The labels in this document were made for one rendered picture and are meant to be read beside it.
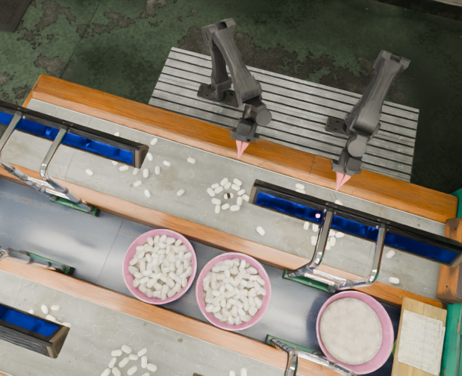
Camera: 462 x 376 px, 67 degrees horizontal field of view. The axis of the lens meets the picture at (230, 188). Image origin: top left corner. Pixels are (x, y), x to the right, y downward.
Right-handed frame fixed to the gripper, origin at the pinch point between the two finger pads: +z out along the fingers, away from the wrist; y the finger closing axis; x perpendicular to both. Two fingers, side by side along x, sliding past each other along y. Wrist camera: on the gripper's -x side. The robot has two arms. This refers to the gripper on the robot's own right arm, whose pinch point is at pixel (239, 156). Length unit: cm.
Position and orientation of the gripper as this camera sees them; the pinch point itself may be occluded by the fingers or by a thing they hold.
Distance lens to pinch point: 131.9
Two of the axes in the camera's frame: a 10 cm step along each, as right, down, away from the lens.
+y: 9.5, 3.0, -0.9
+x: 1.9, -3.3, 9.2
